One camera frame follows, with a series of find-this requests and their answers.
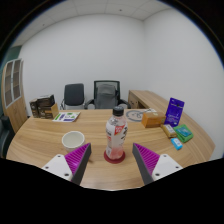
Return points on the white printed leaflet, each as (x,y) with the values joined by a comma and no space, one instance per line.
(66,117)

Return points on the small light blue box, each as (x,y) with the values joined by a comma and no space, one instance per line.
(176,143)

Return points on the black leather sofa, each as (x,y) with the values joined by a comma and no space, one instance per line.
(5,136)

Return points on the dark grey office chair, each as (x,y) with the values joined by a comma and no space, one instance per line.
(74,95)

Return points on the orange cardboard box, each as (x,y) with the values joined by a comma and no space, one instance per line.
(153,120)

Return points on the wooden glass-door shelf cabinet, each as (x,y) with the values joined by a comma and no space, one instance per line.
(15,103)

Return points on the tan cardboard box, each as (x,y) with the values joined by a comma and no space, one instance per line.
(52,112)

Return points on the black mesh office chair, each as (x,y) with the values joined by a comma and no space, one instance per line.
(106,95)

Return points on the green flat box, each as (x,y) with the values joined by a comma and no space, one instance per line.
(183,132)

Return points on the dark brown carton box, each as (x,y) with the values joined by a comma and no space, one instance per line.
(33,108)

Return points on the round white printed mat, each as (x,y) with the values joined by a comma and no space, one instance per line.
(135,115)

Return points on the clear black-capped drink bottle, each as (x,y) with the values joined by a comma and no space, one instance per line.
(116,140)

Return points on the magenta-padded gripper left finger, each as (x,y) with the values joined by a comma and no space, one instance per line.
(60,165)

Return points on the small yellow box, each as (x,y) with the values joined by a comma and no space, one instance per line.
(168,130)

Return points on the purple product box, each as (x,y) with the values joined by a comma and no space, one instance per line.
(175,111)

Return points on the flat round red coaster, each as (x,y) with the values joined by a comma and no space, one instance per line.
(115,161)

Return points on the black carton box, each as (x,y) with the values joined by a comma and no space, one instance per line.
(46,100)

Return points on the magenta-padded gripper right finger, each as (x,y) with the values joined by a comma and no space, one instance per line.
(165,165)

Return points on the cream mug with orange print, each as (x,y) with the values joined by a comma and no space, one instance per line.
(73,141)

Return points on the wooden side desk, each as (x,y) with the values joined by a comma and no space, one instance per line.
(146,98)

